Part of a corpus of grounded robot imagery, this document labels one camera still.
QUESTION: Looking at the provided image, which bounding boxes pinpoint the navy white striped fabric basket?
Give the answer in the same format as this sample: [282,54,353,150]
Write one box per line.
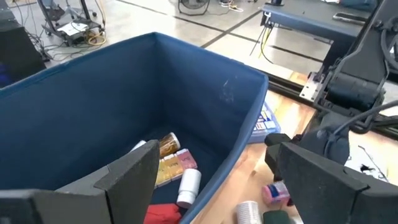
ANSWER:
[0,32,270,224]

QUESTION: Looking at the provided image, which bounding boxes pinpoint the black computer tower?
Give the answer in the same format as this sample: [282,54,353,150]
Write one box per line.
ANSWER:
[0,9,47,88]

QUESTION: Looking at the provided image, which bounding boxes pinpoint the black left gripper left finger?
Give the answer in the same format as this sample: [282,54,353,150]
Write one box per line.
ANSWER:
[0,139,160,224]

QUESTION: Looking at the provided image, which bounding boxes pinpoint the black equipment cart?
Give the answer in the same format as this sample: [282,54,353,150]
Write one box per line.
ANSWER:
[37,0,105,47]

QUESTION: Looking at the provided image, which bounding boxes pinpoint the white gauze roll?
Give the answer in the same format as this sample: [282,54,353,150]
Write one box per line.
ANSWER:
[235,200,264,224]

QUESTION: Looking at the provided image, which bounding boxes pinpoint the amber pill bottle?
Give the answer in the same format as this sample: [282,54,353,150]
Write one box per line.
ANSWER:
[158,132,182,159]

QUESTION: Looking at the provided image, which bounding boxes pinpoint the black floor fan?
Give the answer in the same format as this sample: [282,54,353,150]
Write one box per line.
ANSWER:
[177,0,211,16]

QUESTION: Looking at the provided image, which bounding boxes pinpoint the yellow pink weekly pill organizer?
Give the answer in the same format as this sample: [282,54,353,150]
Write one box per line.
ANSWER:
[154,148,198,189]

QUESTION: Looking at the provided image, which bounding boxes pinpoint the blue padded table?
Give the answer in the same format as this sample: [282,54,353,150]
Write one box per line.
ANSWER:
[261,0,379,43]

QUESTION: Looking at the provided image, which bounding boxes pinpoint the plain white pill bottle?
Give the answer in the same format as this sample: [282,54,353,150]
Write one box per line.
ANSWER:
[176,168,202,209]

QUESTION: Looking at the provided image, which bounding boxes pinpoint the black table frame rail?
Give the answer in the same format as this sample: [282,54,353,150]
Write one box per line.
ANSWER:
[264,71,398,138]

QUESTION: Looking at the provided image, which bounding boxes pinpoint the yellow coiled cable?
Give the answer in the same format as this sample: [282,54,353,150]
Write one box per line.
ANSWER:
[85,29,107,47]

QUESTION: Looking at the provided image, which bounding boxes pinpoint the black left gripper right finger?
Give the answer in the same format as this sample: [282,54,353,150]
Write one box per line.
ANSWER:
[277,142,398,224]

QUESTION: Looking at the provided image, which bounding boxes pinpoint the red bandage roll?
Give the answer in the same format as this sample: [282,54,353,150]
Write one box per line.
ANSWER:
[143,203,183,224]

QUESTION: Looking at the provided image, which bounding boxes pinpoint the dark green item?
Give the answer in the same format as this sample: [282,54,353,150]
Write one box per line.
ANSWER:
[262,210,296,224]

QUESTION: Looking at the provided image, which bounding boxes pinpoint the pink purple small packet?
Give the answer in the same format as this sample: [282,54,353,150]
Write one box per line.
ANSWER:
[261,180,292,206]

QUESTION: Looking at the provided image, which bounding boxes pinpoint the small white cap item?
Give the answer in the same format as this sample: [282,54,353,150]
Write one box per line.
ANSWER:
[129,139,147,152]

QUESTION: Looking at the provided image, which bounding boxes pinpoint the hanging black yellow cables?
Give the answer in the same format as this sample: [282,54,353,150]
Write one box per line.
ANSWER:
[250,21,276,65]

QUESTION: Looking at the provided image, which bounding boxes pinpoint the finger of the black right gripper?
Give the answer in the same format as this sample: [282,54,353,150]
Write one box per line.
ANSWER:
[264,144,283,182]
[264,133,292,147]

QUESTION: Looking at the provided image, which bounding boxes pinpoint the black phone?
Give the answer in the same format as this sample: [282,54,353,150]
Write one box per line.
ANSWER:
[331,11,368,26]

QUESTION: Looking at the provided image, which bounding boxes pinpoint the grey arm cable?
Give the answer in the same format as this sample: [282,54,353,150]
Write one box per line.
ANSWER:
[323,99,398,156]

